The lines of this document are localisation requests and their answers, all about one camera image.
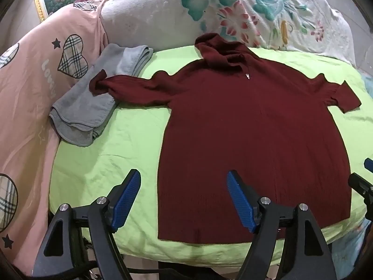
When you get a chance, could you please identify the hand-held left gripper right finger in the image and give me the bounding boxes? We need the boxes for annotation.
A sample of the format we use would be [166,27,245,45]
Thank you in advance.
[227,170,338,280]

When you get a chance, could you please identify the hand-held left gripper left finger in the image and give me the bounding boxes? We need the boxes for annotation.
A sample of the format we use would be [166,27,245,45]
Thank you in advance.
[31,168,142,280]

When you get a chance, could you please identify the maroon hooded sweater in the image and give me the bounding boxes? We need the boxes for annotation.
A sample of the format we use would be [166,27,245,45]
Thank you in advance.
[89,33,363,245]

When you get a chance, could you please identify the light green bed sheet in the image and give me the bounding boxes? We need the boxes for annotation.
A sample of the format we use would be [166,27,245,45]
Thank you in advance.
[48,45,369,266]

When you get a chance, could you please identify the light blue cloth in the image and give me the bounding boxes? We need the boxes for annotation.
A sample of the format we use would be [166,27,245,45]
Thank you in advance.
[326,216,369,272]

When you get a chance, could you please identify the grey folded towel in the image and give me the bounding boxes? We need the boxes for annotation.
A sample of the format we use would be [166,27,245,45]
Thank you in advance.
[49,44,154,147]

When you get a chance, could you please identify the pink heart print quilt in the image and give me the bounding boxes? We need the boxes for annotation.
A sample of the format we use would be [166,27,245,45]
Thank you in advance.
[0,0,113,275]

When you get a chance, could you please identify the white floral blanket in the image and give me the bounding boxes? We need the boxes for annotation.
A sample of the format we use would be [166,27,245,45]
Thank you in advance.
[100,0,357,66]

